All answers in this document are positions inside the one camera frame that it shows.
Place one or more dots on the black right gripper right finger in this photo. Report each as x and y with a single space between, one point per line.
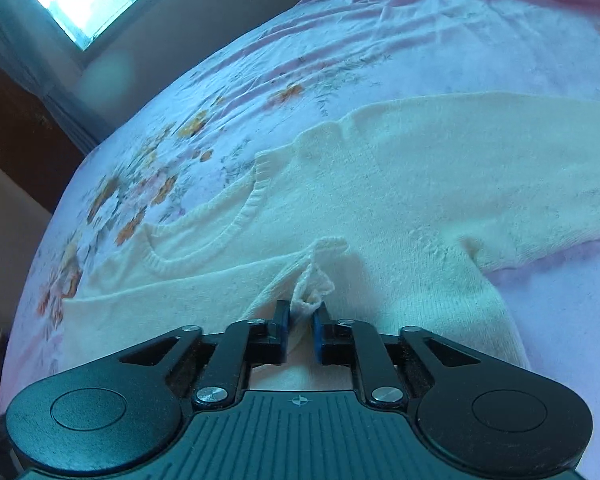
370 357

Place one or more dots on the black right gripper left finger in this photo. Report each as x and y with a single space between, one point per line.
228 358

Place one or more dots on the cream knit sweater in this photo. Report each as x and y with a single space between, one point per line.
394 215

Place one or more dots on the pink floral bed sheet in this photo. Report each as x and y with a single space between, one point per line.
319 62

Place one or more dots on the dark wooden wardrobe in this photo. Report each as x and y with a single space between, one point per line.
34 152

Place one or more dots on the grey curtain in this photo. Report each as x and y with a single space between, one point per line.
21 60

